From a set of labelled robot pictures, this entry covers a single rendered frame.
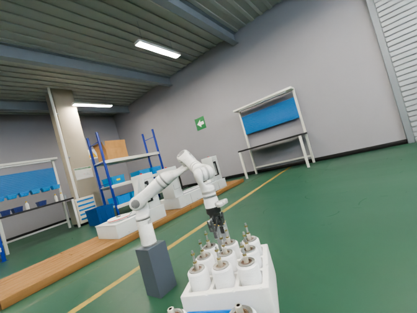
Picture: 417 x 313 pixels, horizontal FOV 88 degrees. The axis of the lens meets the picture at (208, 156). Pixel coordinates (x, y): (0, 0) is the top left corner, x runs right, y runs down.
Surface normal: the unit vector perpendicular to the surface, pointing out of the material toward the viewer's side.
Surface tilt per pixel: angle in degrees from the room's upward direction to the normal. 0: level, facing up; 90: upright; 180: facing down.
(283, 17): 90
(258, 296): 90
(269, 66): 90
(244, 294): 90
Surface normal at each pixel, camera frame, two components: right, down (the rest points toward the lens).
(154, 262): 0.77, -0.22
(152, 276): -0.58, 0.14
